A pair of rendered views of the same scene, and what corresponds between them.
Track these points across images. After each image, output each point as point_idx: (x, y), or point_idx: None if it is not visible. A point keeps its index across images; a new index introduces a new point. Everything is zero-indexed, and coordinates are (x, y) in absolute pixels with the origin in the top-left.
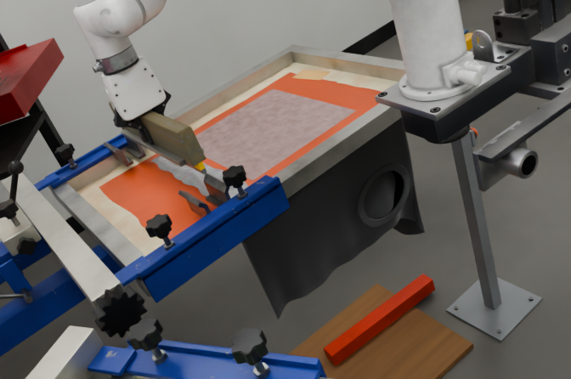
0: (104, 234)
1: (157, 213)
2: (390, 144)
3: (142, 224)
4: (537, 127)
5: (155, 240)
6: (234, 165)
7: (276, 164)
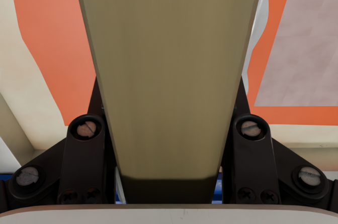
0: None
1: (66, 28)
2: None
3: (22, 32)
4: None
5: (43, 95)
6: (293, 34)
7: (311, 105)
